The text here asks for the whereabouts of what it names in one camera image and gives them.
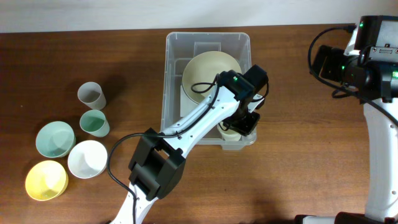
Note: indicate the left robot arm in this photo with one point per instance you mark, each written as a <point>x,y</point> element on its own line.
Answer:
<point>159,158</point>

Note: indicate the white small bowl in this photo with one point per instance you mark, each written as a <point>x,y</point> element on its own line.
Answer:
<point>87,159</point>

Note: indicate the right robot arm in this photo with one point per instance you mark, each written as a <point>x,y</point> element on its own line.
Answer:
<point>367,70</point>

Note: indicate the green small bowl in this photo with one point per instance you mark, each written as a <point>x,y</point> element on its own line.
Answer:
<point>55,139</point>

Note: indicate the yellow small bowl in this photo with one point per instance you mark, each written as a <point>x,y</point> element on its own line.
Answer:
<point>46,180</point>

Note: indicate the green plastic cup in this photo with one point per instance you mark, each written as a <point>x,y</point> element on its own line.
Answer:
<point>94,122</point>

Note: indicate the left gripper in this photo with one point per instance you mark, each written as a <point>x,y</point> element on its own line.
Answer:
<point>247,129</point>

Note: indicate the cream plastic cup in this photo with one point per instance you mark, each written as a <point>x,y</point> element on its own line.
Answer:
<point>228,134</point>

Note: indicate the clear plastic storage container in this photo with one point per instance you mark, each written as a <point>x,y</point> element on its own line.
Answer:
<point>182,47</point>

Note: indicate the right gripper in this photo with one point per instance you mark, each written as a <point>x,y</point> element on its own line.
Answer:
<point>334,56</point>

